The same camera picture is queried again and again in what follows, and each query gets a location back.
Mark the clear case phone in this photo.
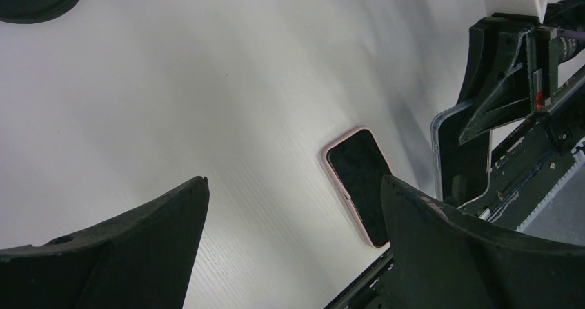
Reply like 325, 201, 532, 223
430, 100, 492, 208

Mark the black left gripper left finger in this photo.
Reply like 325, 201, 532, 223
1, 176, 210, 308

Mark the pink case phone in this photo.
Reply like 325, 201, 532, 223
321, 126, 392, 248

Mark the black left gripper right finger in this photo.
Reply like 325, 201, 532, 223
381, 175, 584, 308

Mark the white slotted cable duct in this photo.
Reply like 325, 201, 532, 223
516, 146, 584, 232

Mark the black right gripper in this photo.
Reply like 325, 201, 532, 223
457, 17, 559, 144

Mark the black mounting base plate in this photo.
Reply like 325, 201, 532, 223
329, 71, 584, 308

